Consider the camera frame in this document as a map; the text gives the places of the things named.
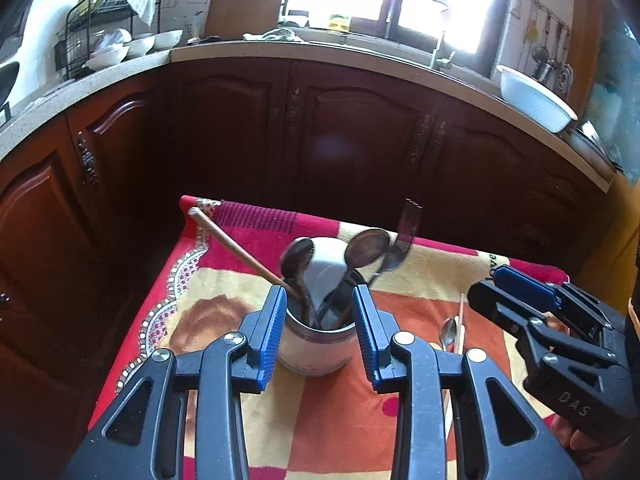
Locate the wooden cutting board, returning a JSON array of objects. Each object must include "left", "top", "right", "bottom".
[{"left": 204, "top": 0, "right": 289, "bottom": 41}]

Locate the wooden chopstick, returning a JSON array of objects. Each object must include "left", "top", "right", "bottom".
[
  {"left": 456, "top": 292, "right": 467, "bottom": 356},
  {"left": 442, "top": 310, "right": 463, "bottom": 433},
  {"left": 188, "top": 207, "right": 297, "bottom": 292}
]

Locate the white utensil cup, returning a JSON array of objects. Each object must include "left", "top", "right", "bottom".
[{"left": 276, "top": 236, "right": 359, "bottom": 377}]

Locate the green white rag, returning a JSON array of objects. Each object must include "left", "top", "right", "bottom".
[{"left": 243, "top": 27, "right": 304, "bottom": 44}]

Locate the metal faucet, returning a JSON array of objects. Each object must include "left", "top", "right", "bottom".
[{"left": 412, "top": 0, "right": 457, "bottom": 71}]

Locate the white bowl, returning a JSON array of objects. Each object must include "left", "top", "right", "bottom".
[
  {"left": 85, "top": 42, "right": 132, "bottom": 72},
  {"left": 152, "top": 29, "right": 185, "bottom": 51},
  {"left": 122, "top": 33, "right": 157, "bottom": 59}
]

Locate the stone countertop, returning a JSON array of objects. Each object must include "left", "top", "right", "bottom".
[{"left": 0, "top": 37, "right": 617, "bottom": 193}]

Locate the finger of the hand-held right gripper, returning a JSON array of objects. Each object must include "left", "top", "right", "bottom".
[
  {"left": 492, "top": 266, "right": 628, "bottom": 331},
  {"left": 467, "top": 280, "right": 616, "bottom": 376}
]

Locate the metal fork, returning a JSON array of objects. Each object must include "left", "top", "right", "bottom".
[
  {"left": 395, "top": 198, "right": 422, "bottom": 253},
  {"left": 367, "top": 240, "right": 415, "bottom": 288}
]

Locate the hanging kitchen tools rail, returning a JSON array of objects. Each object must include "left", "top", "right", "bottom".
[{"left": 516, "top": 0, "right": 575, "bottom": 95}]

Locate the printed fleece blanket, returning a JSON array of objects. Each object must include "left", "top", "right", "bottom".
[{"left": 87, "top": 195, "right": 571, "bottom": 480}]

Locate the person's right hand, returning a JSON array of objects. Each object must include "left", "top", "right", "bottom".
[{"left": 550, "top": 407, "right": 608, "bottom": 466}]

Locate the white plastic basin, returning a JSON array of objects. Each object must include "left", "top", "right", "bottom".
[{"left": 495, "top": 64, "right": 579, "bottom": 135}]

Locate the dark wooden kitchen cabinet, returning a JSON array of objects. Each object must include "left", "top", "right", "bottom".
[{"left": 0, "top": 52, "right": 616, "bottom": 461}]

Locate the small metal spoon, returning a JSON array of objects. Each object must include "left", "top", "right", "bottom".
[{"left": 439, "top": 317, "right": 459, "bottom": 352}]

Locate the black wire dish rack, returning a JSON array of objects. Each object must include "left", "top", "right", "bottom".
[{"left": 53, "top": 0, "right": 164, "bottom": 82}]

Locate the metal bowl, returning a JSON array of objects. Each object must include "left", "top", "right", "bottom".
[{"left": 567, "top": 125, "right": 617, "bottom": 171}]

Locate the black wok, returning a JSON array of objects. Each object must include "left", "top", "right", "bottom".
[{"left": 0, "top": 60, "right": 22, "bottom": 107}]

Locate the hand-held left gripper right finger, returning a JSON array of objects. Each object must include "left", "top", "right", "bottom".
[{"left": 351, "top": 284, "right": 583, "bottom": 480}]

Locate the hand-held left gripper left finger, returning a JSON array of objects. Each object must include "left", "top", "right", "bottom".
[{"left": 60, "top": 285, "right": 288, "bottom": 480}]

